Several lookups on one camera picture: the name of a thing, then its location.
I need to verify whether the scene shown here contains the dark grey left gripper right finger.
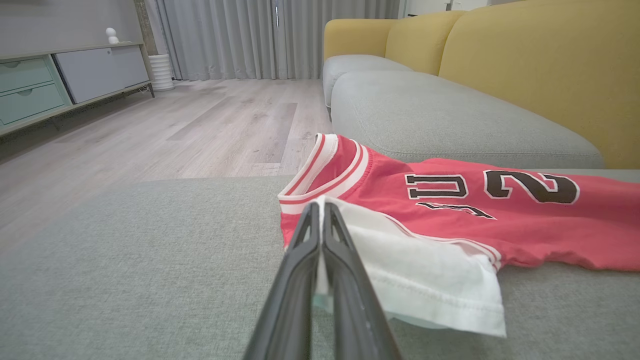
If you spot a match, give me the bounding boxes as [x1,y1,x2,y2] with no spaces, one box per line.
[322,201,403,360]

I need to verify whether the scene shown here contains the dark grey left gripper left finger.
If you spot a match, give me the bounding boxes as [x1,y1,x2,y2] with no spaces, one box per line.
[243,201,321,360]

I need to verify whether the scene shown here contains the red white basketball jersey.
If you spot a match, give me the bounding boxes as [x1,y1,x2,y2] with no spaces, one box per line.
[277,132,640,338]

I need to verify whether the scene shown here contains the grey sofa seat cushion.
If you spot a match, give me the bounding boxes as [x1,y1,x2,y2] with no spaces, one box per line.
[330,70,606,170]
[0,169,640,360]
[322,54,416,108]

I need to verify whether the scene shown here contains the white ribbed plant pot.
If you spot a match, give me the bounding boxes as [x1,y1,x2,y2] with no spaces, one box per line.
[148,54,175,92]

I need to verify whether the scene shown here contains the yellow sofa armrest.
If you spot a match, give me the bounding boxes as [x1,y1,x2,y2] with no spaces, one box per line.
[323,18,398,62]

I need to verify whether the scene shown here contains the grey pleated curtain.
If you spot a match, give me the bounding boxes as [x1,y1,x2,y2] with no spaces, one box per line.
[157,0,277,82]
[276,0,402,80]

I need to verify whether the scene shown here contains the small yellow sofa back cushion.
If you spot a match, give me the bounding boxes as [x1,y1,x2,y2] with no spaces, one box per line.
[385,11,468,76]

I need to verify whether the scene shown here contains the long low TV cabinet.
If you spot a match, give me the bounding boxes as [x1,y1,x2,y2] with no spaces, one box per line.
[0,41,155,138]

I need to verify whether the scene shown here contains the grey cabinet door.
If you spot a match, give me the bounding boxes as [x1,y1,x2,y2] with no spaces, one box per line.
[54,46,151,104]

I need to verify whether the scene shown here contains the teal cabinet drawer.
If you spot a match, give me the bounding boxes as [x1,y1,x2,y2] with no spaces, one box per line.
[0,82,72,126]
[0,57,55,94]

